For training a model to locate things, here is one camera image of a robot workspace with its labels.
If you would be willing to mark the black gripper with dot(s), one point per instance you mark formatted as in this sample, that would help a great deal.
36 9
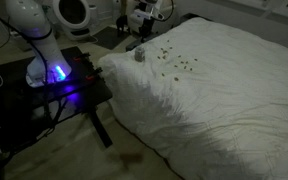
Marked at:
146 26

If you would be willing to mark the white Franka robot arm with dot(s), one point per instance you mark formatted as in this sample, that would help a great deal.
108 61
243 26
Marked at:
34 20

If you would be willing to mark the white bed duvet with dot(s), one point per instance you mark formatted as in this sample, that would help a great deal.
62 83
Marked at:
217 100

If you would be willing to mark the small grey cup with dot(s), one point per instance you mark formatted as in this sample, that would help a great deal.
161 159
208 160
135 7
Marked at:
139 55

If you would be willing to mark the white armchair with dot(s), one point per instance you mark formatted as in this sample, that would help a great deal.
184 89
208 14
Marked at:
169 24

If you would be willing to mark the black cat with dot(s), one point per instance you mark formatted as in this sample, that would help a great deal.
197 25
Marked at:
121 24

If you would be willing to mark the dark floor mat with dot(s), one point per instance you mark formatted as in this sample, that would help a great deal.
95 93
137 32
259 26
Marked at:
109 40

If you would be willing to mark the white round litter box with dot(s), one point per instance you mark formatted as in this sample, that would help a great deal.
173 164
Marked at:
87 16

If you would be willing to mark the black robot table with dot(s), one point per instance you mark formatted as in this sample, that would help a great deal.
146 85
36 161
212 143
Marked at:
84 90

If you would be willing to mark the tan scratching post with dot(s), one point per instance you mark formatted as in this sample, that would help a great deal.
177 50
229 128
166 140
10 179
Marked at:
123 8

